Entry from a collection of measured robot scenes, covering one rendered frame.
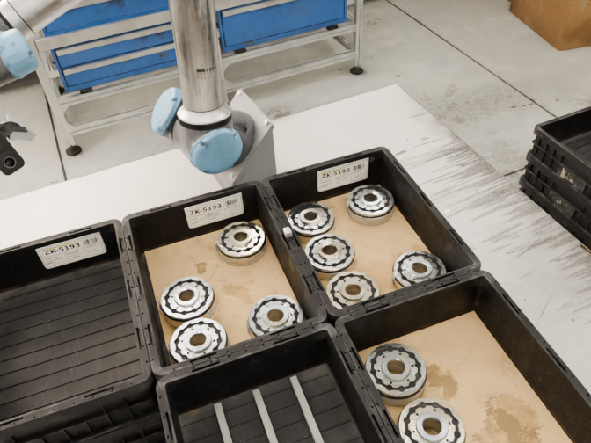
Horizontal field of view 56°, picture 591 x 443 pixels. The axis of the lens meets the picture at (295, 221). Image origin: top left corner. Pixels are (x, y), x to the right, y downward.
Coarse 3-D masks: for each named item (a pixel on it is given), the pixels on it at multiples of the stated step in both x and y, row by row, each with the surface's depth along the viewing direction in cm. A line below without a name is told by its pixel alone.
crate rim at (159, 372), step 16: (208, 192) 119; (224, 192) 119; (160, 208) 116; (272, 208) 115; (128, 224) 113; (128, 240) 110; (288, 240) 108; (128, 256) 107; (304, 272) 101; (144, 304) 98; (320, 304) 96; (144, 320) 96; (320, 320) 94; (272, 336) 92; (208, 352) 90; (224, 352) 90; (160, 368) 89; (176, 368) 89
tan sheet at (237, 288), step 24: (192, 240) 123; (216, 240) 123; (168, 264) 118; (192, 264) 118; (216, 264) 118; (264, 264) 117; (216, 288) 113; (240, 288) 112; (264, 288) 112; (288, 288) 112; (216, 312) 109; (240, 312) 108; (168, 336) 105; (240, 336) 104
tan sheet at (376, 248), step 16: (336, 208) 128; (336, 224) 124; (352, 224) 124; (384, 224) 123; (400, 224) 123; (352, 240) 120; (368, 240) 120; (384, 240) 120; (400, 240) 120; (416, 240) 119; (368, 256) 117; (384, 256) 117; (368, 272) 114; (384, 272) 113; (384, 288) 111
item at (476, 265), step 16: (336, 160) 124; (272, 176) 122; (288, 176) 122; (272, 192) 118; (416, 192) 116; (432, 208) 112; (288, 224) 111; (448, 224) 108; (304, 256) 104; (448, 272) 100; (464, 272) 100; (320, 288) 100; (400, 288) 98; (416, 288) 98; (368, 304) 96; (336, 320) 95
